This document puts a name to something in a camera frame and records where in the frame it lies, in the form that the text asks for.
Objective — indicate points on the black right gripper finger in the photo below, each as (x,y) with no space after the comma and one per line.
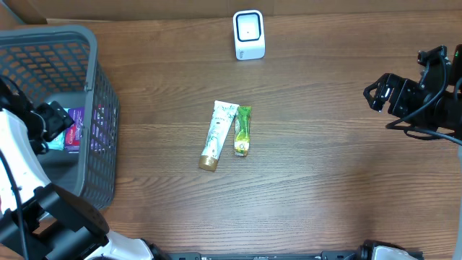
(377,97)
(385,81)

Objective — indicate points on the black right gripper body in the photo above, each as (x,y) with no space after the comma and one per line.
(393,96)

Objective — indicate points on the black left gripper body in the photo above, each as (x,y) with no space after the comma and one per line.
(55,118)

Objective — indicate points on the purple red liners pack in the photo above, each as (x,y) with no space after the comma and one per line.
(73,134)

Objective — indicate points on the teal wet wipes pack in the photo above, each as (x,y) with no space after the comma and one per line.
(58,143)

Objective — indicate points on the green yellow snack packet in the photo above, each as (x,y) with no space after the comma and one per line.
(242,131)

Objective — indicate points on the white gold cream tube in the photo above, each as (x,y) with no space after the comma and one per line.
(222,118)

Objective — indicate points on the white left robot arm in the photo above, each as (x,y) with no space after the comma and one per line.
(41,220)

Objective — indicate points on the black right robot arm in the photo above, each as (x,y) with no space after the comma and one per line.
(429,109)

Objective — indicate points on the white barcode scanner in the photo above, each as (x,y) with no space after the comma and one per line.
(249,36)

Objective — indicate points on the grey plastic mesh basket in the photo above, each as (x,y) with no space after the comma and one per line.
(60,64)

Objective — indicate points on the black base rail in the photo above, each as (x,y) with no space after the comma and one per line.
(369,250)

